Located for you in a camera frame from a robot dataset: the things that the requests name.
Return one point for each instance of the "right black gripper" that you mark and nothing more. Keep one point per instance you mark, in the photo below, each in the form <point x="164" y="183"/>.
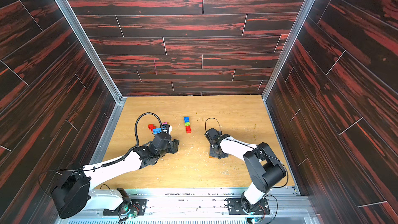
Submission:
<point x="213" y="144"/>

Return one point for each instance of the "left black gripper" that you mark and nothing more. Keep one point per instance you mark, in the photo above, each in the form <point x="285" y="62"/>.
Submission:
<point x="174" y="146"/>

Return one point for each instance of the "light blue long lego brick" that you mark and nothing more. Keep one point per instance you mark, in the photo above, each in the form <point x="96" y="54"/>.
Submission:
<point x="157" y="130"/>

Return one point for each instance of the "small red lego brick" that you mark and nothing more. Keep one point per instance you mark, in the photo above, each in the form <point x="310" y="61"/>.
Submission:
<point x="151" y="127"/>

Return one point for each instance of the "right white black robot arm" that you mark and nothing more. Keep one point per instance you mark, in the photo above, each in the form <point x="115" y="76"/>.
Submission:
<point x="264" y="168"/>

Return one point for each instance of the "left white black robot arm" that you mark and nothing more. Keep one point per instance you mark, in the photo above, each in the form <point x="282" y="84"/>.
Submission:
<point x="76" y="190"/>

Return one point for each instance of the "left aluminium corner post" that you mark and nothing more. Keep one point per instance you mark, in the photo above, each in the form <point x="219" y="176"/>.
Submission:
<point x="81" y="35"/>

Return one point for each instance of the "aluminium corner post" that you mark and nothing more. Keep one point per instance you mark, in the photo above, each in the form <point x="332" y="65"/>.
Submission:
<point x="301" y="17"/>
<point x="81" y="35"/>

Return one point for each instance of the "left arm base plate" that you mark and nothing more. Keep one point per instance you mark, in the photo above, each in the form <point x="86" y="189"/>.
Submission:
<point x="129" y="208"/>

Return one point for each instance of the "aluminium front rail frame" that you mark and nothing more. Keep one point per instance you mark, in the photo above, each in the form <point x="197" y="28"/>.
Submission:
<point x="206" y="206"/>

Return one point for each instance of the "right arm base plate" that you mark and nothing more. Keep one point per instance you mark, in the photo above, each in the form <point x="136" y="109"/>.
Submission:
<point x="239" y="206"/>

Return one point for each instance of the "right aluminium corner post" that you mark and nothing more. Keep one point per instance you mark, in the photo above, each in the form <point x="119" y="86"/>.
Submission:
<point x="301" y="17"/>

